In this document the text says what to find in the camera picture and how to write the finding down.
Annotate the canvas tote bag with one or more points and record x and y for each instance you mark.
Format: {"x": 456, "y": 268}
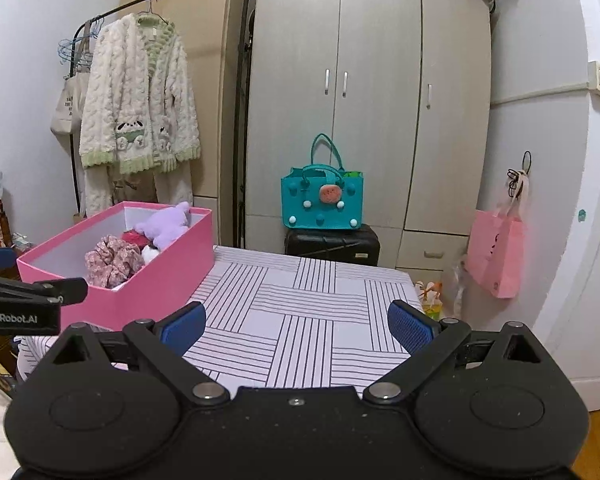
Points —
{"x": 65, "y": 115}

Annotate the purple plush toy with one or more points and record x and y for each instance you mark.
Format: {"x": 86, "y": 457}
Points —
{"x": 162, "y": 225}

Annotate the clear plastic bag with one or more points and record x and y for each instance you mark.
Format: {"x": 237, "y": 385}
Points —
{"x": 455, "y": 285}

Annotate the black suitcase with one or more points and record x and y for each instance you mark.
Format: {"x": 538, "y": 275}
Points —
{"x": 330, "y": 247}

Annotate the teal wall sticker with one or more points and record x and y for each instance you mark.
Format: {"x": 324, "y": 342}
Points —
{"x": 582, "y": 215}

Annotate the beige wardrobe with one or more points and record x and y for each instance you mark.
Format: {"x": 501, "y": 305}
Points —
{"x": 380, "y": 60}

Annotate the yellow printed bag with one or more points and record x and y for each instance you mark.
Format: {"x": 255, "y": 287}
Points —
{"x": 430, "y": 305}

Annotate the pink cardboard box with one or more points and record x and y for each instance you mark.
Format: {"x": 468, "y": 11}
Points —
{"x": 170, "y": 265}

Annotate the striped tablecloth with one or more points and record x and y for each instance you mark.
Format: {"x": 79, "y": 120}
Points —
{"x": 290, "y": 310}

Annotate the cream fleece pajama jacket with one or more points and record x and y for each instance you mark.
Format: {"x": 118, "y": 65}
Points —
{"x": 120, "y": 90}

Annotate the cream fleece pajama pants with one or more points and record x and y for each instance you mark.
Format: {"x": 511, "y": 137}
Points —
{"x": 170, "y": 190}

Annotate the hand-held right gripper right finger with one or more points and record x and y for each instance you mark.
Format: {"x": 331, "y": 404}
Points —
{"x": 412, "y": 325}

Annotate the black clothes rack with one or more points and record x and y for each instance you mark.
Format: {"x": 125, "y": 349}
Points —
{"x": 242, "y": 110}

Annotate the pink tote bag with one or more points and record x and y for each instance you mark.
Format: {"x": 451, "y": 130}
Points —
{"x": 500, "y": 255}

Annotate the floral pink scrunchie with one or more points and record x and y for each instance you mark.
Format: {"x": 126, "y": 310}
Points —
{"x": 112, "y": 262}

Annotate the teal tote bag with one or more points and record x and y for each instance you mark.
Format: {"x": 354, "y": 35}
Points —
{"x": 320, "y": 210}

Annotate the pink strawberry plush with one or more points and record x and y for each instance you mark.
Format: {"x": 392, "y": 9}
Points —
{"x": 130, "y": 236}

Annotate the small mint box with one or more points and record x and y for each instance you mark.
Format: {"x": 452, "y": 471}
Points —
{"x": 21, "y": 244}

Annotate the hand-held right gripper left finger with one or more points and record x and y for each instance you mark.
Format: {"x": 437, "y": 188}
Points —
{"x": 185, "y": 322}

